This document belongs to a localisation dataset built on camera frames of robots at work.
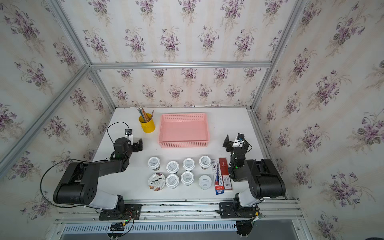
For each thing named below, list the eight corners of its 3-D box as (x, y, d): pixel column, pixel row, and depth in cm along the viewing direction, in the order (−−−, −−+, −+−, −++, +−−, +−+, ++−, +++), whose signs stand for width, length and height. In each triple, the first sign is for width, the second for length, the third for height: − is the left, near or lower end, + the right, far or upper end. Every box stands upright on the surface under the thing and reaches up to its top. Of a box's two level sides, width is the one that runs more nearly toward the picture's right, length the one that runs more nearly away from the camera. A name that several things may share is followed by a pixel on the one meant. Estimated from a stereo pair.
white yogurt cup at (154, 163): (148, 171, 87) (146, 167, 82) (150, 160, 91) (148, 156, 87) (160, 171, 87) (158, 167, 83) (161, 160, 91) (160, 156, 87)
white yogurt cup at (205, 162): (198, 169, 88) (199, 165, 83) (198, 160, 92) (199, 155, 87) (210, 170, 88) (211, 165, 83) (209, 160, 92) (210, 155, 87)
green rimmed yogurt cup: (198, 190, 81) (198, 187, 76) (198, 178, 85) (198, 174, 81) (211, 190, 81) (212, 187, 76) (210, 178, 85) (211, 174, 81)
